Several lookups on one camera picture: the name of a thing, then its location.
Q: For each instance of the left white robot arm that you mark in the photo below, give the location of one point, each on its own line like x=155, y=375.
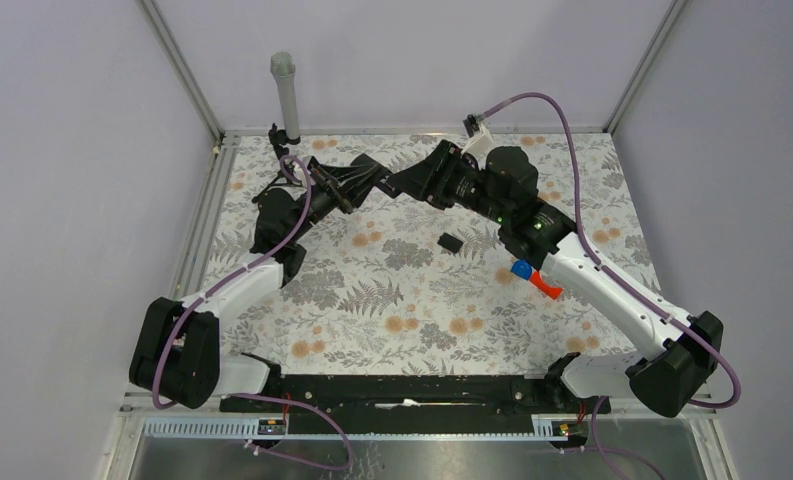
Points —
x=178, y=356

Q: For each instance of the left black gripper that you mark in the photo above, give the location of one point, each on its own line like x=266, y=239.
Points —
x=348, y=186

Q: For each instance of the white slotted cable duct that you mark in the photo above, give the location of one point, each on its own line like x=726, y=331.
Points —
x=269, y=428

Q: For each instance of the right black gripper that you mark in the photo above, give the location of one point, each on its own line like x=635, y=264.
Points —
x=430, y=179

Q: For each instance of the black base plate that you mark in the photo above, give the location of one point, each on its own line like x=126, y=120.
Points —
x=402, y=403

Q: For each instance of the floral patterned mat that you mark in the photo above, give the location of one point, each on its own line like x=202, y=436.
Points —
x=377, y=295

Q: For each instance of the black remote battery cover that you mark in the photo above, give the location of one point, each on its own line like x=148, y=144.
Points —
x=450, y=243

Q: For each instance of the blue and orange toy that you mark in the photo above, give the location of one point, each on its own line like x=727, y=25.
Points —
x=525, y=271

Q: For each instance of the black tripod microphone stand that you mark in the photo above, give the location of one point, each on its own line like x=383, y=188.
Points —
x=285, y=177

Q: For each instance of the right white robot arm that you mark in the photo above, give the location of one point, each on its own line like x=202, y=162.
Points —
x=677, y=359

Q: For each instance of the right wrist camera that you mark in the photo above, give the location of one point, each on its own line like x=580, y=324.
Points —
x=480, y=141

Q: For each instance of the silver microphone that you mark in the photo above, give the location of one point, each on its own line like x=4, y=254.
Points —
x=283, y=69

